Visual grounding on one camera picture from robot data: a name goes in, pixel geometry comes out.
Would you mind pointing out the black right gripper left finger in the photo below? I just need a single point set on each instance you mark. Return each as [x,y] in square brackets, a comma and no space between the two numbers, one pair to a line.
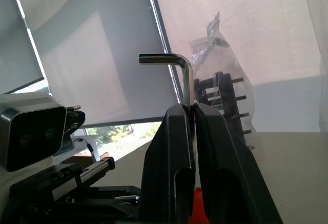
[166,157]

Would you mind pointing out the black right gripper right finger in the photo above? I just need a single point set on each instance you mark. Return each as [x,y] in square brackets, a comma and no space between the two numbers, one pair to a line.
[225,162]

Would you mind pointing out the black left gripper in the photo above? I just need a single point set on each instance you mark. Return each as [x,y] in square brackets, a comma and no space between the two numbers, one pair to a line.
[64,203]

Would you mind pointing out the silver L-shaped hex key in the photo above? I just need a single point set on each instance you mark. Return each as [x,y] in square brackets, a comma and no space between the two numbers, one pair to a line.
[187,80]

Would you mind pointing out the small black hex key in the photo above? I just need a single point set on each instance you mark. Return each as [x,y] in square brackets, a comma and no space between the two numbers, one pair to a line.
[238,80]
[242,115]
[241,97]

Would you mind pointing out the black hex key holder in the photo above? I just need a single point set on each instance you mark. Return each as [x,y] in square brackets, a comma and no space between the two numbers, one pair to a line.
[226,93]

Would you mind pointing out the orange object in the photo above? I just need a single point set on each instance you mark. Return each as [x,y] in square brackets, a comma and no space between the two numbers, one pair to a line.
[198,206]

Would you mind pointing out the clear plastic bag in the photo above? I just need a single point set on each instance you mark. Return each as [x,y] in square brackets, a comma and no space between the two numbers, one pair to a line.
[217,55]

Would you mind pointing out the white roller blind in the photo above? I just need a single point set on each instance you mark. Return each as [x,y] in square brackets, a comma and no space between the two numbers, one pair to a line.
[256,16]
[84,55]
[15,42]

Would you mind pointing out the translucent plastic sheet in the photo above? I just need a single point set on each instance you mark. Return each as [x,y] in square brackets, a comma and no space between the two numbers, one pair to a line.
[321,29]

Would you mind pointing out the silver depth camera head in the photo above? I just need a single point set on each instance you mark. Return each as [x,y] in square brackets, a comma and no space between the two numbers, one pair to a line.
[33,131]

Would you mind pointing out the dark window frame bar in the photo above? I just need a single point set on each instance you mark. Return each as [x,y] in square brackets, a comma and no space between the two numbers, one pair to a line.
[164,37]

